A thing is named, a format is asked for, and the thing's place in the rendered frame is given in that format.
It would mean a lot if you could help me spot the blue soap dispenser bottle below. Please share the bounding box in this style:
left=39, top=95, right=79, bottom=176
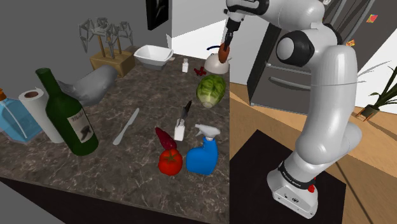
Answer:
left=0, top=88, right=43, bottom=143

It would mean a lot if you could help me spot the black framed wall picture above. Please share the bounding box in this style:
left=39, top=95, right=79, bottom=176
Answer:
left=145, top=0, right=170, bottom=31

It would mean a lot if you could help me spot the red tomato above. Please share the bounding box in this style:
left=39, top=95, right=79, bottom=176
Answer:
left=158, top=148, right=183, bottom=177

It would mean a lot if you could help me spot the white kettle with dark handle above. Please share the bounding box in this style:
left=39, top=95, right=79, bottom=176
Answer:
left=203, top=45, right=232, bottom=75

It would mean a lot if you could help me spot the black robot stand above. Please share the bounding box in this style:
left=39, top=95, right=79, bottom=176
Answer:
left=230, top=129, right=347, bottom=224

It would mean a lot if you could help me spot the blue spray bottle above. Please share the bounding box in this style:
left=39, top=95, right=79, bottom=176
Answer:
left=186, top=123, right=221, bottom=176

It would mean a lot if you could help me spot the white paper towel roll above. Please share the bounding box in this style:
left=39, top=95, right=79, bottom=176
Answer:
left=18, top=88, right=65, bottom=144

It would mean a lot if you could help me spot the green wine bottle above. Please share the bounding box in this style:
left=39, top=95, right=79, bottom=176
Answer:
left=35, top=67, right=99, bottom=157

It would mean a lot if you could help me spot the silver butter knife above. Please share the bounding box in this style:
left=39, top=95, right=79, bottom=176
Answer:
left=112, top=107, right=141, bottom=146

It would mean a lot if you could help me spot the dark red pepper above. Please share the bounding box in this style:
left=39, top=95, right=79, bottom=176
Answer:
left=155, top=127, right=178, bottom=151

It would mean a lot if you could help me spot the grey refrigerator with magnets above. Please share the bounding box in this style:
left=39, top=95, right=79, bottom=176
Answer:
left=246, top=0, right=387, bottom=116

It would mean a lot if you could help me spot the white square bowl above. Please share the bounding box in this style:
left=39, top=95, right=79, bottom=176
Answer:
left=133, top=45, right=174, bottom=71

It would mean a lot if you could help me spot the green cabbage head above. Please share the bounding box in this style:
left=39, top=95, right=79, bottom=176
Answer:
left=195, top=74, right=227, bottom=109

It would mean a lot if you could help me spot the wooden block with metal whisks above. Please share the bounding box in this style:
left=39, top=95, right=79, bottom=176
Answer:
left=78, top=17, right=136, bottom=78

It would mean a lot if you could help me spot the potted green plant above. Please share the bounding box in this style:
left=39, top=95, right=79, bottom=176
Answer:
left=355, top=60, right=397, bottom=122

